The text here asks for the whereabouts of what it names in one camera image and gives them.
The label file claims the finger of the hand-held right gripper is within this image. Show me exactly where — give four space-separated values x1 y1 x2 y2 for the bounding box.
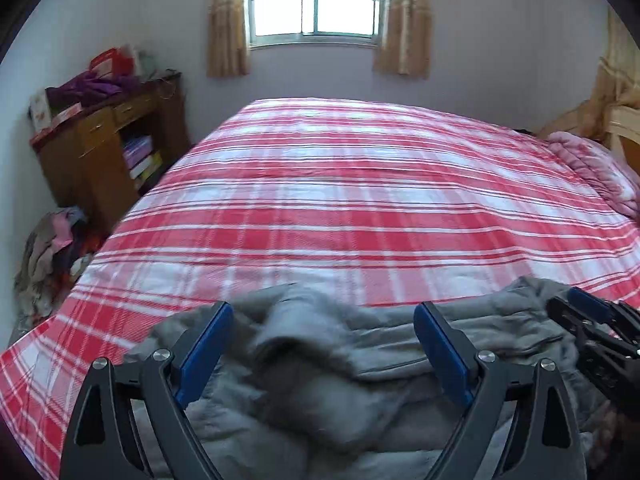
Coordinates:
567 286 640 333
546 296 603 356

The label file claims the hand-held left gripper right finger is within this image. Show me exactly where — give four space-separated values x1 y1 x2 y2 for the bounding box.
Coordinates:
413 301 587 480

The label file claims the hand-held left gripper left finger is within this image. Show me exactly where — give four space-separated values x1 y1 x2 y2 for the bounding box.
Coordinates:
60 301 235 480

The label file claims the white pink printed box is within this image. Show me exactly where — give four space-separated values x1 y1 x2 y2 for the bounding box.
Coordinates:
28 87 83 136

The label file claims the pile of clothes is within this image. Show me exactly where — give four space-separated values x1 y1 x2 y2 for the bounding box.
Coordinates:
14 205 103 328

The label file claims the purple clothing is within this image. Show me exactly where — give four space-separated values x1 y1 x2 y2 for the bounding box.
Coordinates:
46 70 138 108

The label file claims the pink folded quilt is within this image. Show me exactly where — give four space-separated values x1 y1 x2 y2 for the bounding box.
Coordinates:
547 131 640 221

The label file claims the stack of books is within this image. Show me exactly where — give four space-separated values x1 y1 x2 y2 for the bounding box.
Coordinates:
121 135 164 181

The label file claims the long beige patterned curtain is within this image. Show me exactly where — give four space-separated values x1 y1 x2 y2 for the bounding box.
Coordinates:
537 7 640 141

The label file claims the bed with red plaid sheet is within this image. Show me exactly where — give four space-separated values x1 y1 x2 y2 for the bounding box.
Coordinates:
0 97 640 480

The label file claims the grey puffer jacket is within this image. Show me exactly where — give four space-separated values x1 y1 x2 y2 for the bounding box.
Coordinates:
122 276 621 480

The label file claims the wooden bed headboard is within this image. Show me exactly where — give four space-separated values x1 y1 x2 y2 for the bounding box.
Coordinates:
605 105 640 171

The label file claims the brown wooden desk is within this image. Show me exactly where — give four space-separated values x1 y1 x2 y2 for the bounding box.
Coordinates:
30 71 193 233

